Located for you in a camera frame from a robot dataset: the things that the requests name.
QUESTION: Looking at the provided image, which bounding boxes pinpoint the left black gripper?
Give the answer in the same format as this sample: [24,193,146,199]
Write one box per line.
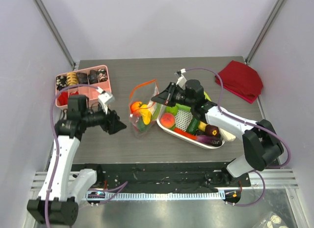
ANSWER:
[82,103,127,135]

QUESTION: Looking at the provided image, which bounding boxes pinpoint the yellow toy pepper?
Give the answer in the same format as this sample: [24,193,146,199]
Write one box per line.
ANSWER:
[139,104,152,125]

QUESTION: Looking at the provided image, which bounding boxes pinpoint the orange toy tomato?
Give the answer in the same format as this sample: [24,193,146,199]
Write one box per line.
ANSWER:
[130,101,143,113]

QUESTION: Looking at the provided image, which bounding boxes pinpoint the green toy avocado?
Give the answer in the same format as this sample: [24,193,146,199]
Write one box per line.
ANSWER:
[137,119,150,133]

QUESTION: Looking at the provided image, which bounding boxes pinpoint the clear zip top bag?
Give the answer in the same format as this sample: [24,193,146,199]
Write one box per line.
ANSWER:
[128,79,161,137]

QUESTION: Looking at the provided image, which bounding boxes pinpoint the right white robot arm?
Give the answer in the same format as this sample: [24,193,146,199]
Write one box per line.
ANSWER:
[151,80,284,186]

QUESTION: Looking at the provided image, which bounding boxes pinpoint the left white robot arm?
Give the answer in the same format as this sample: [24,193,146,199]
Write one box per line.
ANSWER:
[27,91,126,227]

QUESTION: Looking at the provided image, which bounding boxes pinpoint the light green toy fruit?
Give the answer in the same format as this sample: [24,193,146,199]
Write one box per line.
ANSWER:
[165,105,179,116]

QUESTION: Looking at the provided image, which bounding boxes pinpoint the peach toy fruit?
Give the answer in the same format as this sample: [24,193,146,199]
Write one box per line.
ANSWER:
[159,113,175,129]

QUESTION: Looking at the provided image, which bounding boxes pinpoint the white plastic basket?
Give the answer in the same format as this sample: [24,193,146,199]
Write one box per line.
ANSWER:
[157,104,226,149]

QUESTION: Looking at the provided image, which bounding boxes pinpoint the red toy chili pepper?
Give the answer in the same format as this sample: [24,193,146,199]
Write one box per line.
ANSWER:
[173,127,197,140]

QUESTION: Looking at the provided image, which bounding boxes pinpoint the green toy cucumber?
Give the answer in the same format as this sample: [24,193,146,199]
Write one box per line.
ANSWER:
[186,118,200,135]

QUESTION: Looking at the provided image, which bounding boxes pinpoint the yellow toy lemon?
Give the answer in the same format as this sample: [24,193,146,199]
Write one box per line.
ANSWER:
[198,121,207,132]

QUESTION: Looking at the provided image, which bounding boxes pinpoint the pink divided snack tray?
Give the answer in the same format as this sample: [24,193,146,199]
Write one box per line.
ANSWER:
[54,64,113,108]

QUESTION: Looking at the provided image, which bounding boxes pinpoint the dark purple toy mangosteen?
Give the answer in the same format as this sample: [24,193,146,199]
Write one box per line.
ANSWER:
[205,124,220,137]

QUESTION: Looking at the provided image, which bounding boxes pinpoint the red candies in tray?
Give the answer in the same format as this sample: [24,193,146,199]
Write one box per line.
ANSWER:
[57,91,79,106]

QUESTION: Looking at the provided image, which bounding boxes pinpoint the tan striped pastry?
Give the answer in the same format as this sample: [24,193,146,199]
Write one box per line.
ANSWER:
[66,72,79,86]

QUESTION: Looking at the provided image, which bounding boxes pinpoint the purple toy eggplant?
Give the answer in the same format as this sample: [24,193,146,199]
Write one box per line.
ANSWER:
[195,135,223,147]

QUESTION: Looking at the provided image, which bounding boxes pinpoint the white green toy leek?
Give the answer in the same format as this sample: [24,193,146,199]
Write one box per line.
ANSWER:
[204,91,236,142]

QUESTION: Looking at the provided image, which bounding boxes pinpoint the red folded cloth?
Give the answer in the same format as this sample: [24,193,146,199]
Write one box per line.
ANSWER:
[218,60,263,104]

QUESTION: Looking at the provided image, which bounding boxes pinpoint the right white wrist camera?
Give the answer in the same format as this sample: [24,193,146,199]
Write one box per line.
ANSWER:
[175,68,186,89]

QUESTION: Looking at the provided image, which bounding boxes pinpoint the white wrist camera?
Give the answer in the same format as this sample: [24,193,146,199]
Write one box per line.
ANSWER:
[96,87,115,114]
[175,68,186,89]

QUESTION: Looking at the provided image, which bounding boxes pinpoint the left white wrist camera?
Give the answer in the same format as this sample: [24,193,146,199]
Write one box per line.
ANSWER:
[96,87,115,114]

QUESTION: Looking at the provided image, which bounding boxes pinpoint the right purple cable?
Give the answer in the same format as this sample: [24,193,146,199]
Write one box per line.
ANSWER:
[180,67,292,208]

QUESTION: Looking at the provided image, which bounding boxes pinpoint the purple cable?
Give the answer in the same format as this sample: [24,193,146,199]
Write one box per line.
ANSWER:
[180,67,292,208]
[44,84,128,225]

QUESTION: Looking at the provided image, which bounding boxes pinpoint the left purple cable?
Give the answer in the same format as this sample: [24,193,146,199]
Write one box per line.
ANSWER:
[44,84,128,225]

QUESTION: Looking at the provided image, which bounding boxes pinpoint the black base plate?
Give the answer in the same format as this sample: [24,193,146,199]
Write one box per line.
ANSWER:
[71,162,251,194]

